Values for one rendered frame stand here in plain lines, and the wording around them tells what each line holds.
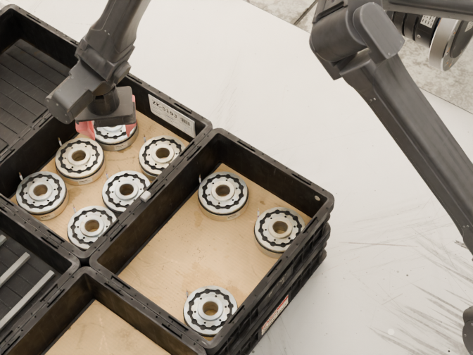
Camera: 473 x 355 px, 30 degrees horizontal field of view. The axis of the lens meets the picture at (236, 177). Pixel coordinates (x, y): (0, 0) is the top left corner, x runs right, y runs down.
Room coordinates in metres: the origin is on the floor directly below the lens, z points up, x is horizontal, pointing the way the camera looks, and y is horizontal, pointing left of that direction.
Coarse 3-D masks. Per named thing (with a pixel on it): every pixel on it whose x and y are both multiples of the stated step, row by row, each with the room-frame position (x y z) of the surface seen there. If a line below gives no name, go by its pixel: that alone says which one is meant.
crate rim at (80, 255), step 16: (160, 96) 1.18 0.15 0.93; (192, 112) 1.14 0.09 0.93; (32, 128) 1.11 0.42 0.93; (208, 128) 1.10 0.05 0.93; (16, 144) 1.07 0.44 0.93; (0, 160) 1.04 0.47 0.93; (176, 160) 1.02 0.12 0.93; (160, 176) 0.98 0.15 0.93; (16, 208) 0.92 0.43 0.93; (128, 208) 0.91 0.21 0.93; (32, 224) 0.88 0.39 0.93; (112, 224) 0.88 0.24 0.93; (64, 240) 0.84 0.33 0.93; (96, 240) 0.84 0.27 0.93; (80, 256) 0.81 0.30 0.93
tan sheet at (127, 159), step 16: (144, 128) 1.18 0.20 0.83; (160, 128) 1.18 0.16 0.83; (80, 160) 1.10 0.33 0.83; (112, 160) 1.10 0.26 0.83; (128, 160) 1.10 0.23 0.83; (80, 192) 1.02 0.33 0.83; (96, 192) 1.02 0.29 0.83; (80, 208) 0.98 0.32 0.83; (48, 224) 0.94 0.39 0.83; (64, 224) 0.94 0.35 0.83
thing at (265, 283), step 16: (240, 144) 1.05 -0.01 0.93; (192, 160) 1.02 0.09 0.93; (272, 160) 1.01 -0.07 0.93; (176, 176) 0.98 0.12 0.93; (160, 192) 0.94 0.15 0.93; (320, 192) 0.93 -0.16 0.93; (144, 208) 0.91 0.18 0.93; (320, 208) 0.89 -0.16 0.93; (128, 224) 0.87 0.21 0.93; (320, 224) 0.87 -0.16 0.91; (112, 240) 0.85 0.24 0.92; (304, 240) 0.83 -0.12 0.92; (96, 256) 0.81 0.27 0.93; (288, 256) 0.79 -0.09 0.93; (272, 272) 0.76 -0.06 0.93; (256, 288) 0.73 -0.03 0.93; (144, 304) 0.71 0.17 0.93; (176, 320) 0.67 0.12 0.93; (240, 320) 0.67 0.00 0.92; (192, 336) 0.64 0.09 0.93; (224, 336) 0.64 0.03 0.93; (208, 352) 0.62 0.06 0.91
